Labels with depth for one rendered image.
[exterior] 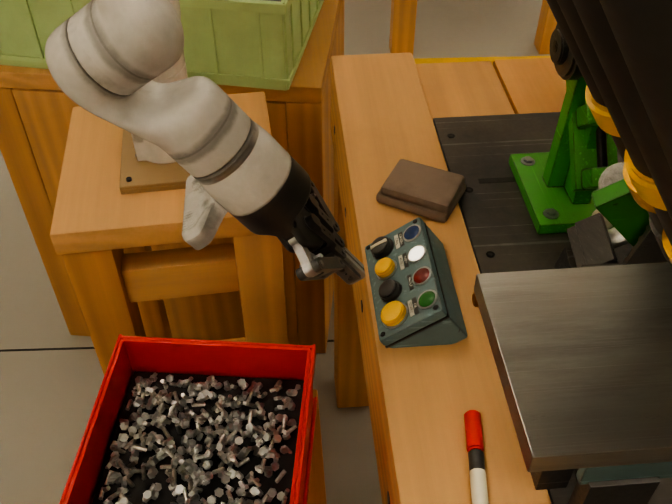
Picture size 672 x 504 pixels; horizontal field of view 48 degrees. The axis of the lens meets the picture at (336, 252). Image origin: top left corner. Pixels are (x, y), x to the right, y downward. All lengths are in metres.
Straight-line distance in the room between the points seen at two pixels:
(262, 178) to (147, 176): 0.51
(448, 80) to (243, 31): 0.37
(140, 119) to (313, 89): 0.85
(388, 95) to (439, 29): 2.17
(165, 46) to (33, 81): 1.03
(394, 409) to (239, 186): 0.29
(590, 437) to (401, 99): 0.79
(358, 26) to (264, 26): 2.01
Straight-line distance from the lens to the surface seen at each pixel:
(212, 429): 0.80
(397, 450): 0.76
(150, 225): 1.07
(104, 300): 1.19
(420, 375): 0.81
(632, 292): 0.61
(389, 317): 0.81
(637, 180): 0.31
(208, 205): 0.67
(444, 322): 0.81
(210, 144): 0.62
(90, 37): 0.58
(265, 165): 0.64
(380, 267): 0.86
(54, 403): 2.00
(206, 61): 1.44
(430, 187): 0.98
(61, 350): 2.10
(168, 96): 0.63
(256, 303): 1.19
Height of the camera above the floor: 1.54
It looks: 44 degrees down
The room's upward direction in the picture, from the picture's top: straight up
